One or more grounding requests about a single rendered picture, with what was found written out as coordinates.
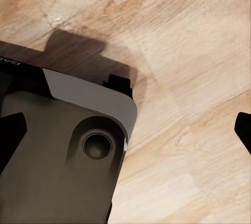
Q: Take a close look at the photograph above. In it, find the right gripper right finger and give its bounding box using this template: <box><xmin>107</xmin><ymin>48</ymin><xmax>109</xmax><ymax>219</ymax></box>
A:
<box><xmin>234</xmin><ymin>112</ymin><xmax>251</xmax><ymax>154</ymax></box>

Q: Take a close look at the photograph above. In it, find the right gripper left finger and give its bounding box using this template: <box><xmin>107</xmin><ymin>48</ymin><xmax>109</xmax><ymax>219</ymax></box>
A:
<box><xmin>0</xmin><ymin>112</ymin><xmax>27</xmax><ymax>175</ymax></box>

